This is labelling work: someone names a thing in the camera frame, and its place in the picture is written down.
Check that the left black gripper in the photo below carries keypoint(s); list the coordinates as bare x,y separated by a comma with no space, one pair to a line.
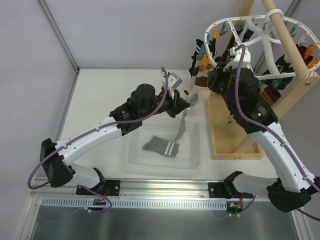
175,104

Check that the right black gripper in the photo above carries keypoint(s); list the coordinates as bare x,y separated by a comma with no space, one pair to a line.
215,78

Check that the grey striped sock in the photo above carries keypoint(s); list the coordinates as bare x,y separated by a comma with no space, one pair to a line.
192,100
162,146

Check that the orange clothes peg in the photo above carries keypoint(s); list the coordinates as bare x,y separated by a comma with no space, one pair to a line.
205,61

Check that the white plastic sock hanger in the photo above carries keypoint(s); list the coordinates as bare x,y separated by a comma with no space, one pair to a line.
266,34

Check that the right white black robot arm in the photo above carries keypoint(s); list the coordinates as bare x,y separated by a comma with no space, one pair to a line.
294,185

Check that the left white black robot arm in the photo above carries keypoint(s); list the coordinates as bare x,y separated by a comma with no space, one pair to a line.
59,157

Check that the brown cream sock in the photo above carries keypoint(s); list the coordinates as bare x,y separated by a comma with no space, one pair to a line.
199,83

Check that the white plastic perforated basket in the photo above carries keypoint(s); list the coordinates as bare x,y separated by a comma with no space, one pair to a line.
189,156

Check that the black white striped sock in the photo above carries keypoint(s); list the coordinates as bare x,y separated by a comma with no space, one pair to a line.
196,54

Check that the multicolour striped knit sock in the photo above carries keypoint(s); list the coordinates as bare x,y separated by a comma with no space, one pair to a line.
270,95

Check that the wooden stand tray base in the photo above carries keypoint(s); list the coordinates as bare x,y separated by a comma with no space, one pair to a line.
228,140

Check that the black sock yellow logo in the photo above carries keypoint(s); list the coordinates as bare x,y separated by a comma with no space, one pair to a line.
283,66

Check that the wooden round pole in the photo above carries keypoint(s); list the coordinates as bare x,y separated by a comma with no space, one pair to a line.
276,17

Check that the black santa sock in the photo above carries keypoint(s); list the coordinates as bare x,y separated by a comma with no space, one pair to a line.
306,54

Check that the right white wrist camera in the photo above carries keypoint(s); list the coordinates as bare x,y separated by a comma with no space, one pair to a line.
238,59

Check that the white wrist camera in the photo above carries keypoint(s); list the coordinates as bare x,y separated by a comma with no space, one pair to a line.
238,59
173,83

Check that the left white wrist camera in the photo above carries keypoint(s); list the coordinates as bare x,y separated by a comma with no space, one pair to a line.
173,83

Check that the aluminium mounting rail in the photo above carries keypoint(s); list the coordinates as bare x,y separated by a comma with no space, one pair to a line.
139,188

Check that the white slotted cable duct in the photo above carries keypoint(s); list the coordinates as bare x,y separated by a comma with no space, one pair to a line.
177,204

